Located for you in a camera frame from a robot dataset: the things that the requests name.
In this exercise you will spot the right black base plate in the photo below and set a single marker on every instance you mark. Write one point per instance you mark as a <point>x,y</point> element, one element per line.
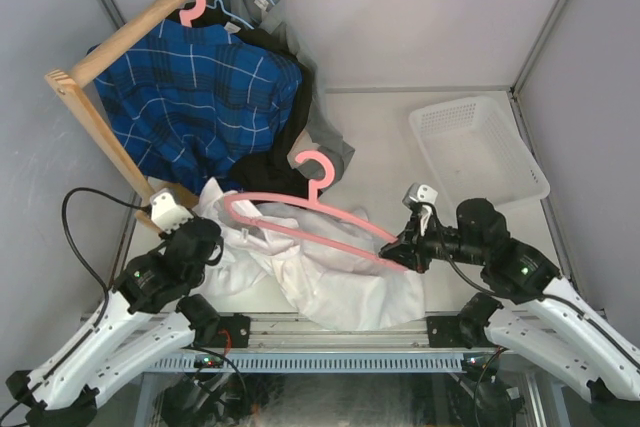
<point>444,331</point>

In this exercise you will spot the white shirt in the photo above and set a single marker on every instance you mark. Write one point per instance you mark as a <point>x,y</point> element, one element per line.
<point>337,290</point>

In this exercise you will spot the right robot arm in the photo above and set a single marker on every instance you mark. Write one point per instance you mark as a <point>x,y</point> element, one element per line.
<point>524,304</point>

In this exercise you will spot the grey shirt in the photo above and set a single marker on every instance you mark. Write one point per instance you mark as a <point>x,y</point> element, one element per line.
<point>266,26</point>

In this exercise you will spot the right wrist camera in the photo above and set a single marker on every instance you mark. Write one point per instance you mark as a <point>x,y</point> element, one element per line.
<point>419,195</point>

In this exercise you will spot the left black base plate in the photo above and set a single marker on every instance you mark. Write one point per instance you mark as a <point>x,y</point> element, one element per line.
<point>233,331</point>

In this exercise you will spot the blue plaid shirt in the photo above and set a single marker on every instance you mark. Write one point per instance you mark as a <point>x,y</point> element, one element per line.
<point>132,93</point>

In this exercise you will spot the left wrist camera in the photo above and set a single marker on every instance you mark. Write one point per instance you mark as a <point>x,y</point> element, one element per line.
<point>167,213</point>

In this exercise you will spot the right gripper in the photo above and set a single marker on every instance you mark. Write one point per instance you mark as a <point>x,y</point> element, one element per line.
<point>410,249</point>

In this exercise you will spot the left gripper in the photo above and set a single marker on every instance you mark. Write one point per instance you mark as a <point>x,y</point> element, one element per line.
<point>168,237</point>

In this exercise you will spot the white plastic basket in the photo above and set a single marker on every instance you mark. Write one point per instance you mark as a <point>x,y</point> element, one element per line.
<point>475,152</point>

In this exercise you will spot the slotted grey cable duct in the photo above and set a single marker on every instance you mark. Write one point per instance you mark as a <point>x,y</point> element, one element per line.
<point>309,363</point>

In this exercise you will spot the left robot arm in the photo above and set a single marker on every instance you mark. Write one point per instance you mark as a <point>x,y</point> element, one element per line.
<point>150,312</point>

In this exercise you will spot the wooden clothes rack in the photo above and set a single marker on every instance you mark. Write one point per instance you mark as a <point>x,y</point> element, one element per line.
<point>78,92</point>

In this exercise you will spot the aluminium mounting rail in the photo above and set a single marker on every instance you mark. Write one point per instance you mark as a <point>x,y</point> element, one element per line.
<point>271,332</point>

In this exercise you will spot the black shirt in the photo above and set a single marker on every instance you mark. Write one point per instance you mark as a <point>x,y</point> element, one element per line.
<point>238,101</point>

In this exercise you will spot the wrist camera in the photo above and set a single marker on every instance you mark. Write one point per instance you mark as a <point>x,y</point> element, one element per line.
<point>167,213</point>
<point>419,195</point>

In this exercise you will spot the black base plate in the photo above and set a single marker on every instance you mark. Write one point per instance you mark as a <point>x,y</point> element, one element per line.
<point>444,331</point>
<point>233,331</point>

